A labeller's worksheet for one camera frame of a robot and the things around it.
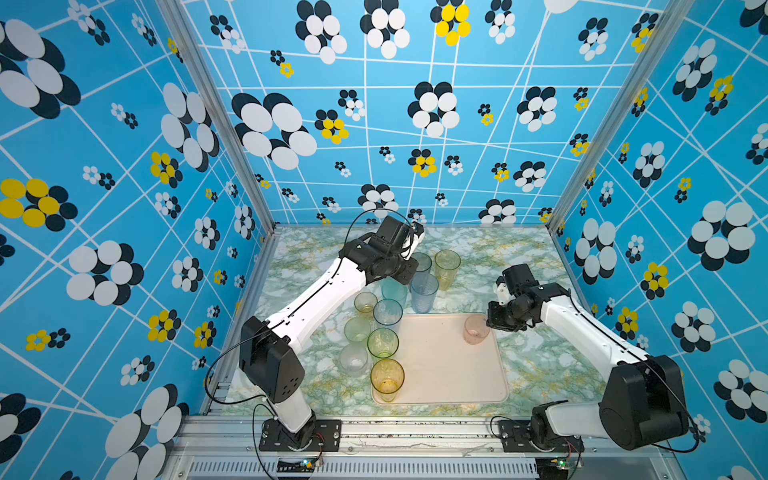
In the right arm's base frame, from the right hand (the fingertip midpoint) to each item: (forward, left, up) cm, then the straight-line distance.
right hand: (491, 322), depth 86 cm
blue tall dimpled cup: (+12, +19, 0) cm, 22 cm away
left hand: (+9, +23, +16) cm, 30 cm away
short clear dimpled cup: (-10, +40, -6) cm, 42 cm away
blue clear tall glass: (+3, +30, +1) cm, 30 cm away
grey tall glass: (+18, +19, +6) cm, 27 cm away
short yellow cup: (+8, +38, -3) cm, 39 cm away
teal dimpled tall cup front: (+10, +29, +3) cm, 30 cm away
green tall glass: (-5, +31, -3) cm, 32 cm away
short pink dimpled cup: (+1, +3, -6) cm, 7 cm away
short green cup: (-1, +40, -3) cm, 40 cm away
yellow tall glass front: (-14, +30, -4) cm, 34 cm away
